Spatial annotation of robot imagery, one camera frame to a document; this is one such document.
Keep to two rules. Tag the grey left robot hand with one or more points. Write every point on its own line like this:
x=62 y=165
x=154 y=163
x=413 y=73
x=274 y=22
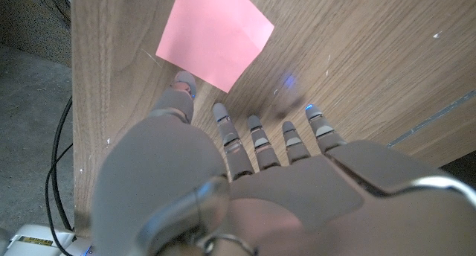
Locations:
x=305 y=211

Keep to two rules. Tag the pink sticky note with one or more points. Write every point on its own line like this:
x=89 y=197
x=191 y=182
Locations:
x=212 y=36

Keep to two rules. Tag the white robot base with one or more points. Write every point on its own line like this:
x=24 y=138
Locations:
x=33 y=245

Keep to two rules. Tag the grey tape strip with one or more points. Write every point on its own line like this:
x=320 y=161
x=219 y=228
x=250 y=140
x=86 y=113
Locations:
x=431 y=118

